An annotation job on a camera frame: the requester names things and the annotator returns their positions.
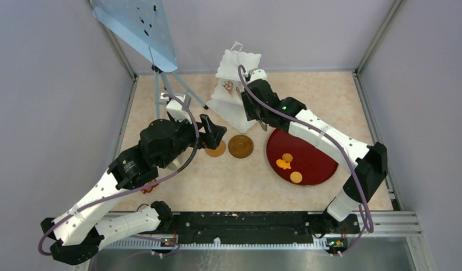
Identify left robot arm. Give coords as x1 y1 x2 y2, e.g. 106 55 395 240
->
41 114 227 265

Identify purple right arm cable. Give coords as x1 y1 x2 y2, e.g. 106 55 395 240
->
237 64 374 258

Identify red round tray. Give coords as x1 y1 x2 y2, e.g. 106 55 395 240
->
266 129 338 186

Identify white strawberry cake slice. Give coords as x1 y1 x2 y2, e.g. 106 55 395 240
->
223 80 234 95

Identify dark wooden saucer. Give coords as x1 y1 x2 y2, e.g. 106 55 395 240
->
228 135 254 159

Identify light blue perforated board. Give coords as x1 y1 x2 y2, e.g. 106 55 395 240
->
90 0 178 73

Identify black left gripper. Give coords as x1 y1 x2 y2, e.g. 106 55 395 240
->
158 112 227 169

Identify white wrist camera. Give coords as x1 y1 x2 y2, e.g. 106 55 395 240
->
245 68 268 84
160 93 191 123

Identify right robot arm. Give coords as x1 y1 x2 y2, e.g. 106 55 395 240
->
241 79 389 233

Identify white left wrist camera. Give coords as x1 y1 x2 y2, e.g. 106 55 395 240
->
160 93 191 123

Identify white three-tier cake stand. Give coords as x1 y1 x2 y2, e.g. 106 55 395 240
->
206 41 261 134

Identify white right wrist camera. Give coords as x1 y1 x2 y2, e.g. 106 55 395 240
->
245 68 268 84

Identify red snack packet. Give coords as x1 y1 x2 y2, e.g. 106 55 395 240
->
141 180 156 194

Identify metal serving tongs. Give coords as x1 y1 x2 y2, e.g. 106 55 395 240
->
233 86 268 134

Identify light wooden coaster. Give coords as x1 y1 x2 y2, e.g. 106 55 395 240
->
205 140 226 158

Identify orange chip cookie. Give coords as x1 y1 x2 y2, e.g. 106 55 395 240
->
282 153 293 163

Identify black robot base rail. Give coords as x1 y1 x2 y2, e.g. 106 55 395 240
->
151 211 361 245

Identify orange fish-shaped cookie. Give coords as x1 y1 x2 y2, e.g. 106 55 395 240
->
276 159 291 170

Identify round tan biscuit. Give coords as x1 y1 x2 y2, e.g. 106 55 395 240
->
290 171 303 183

